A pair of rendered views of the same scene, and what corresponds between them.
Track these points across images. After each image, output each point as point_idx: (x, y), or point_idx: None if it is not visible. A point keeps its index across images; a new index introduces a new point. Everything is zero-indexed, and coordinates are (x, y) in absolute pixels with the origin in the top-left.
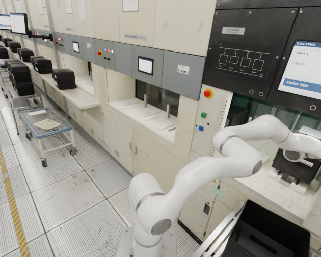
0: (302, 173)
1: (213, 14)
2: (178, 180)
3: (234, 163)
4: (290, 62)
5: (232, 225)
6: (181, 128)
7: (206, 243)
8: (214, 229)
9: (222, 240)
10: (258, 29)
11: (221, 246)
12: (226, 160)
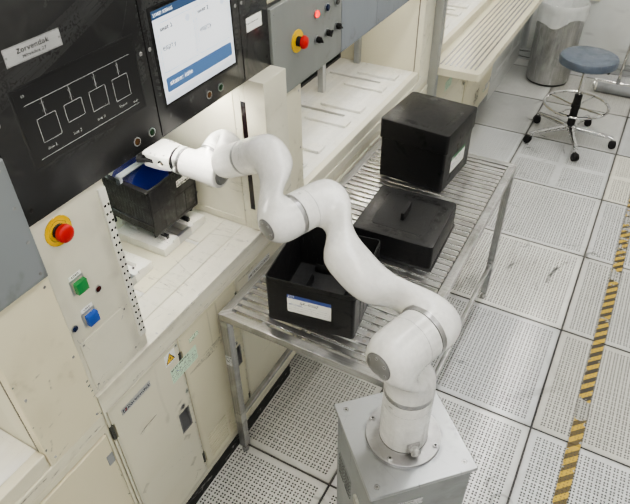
0: (186, 198)
1: None
2: (392, 280)
3: (350, 208)
4: (160, 51)
5: (283, 326)
6: (42, 393)
7: (336, 357)
8: (304, 348)
9: (226, 408)
10: (85, 20)
11: (329, 338)
12: (348, 214)
